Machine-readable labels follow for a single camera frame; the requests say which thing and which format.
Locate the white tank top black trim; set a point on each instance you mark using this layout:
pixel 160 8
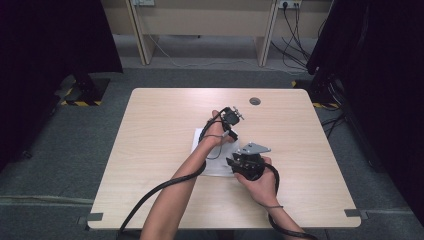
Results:
pixel 213 166

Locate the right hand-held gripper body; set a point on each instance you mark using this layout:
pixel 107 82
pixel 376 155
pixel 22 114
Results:
pixel 248 165

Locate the person's left hand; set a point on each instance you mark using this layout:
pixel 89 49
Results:
pixel 215 131

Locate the person's right hand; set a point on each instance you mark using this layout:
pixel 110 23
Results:
pixel 265 191

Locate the black metal stand base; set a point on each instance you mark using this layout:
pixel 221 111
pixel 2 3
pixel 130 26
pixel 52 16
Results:
pixel 320 91
pixel 88 90

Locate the grey table corner bracket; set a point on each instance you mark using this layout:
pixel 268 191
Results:
pixel 93 217
pixel 355 213

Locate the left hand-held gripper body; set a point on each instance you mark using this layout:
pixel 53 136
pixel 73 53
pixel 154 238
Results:
pixel 230 116

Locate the black curtain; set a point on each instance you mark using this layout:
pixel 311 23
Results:
pixel 383 83
pixel 50 50

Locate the white socket with black plugs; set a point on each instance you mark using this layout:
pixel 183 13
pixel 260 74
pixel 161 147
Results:
pixel 290 3

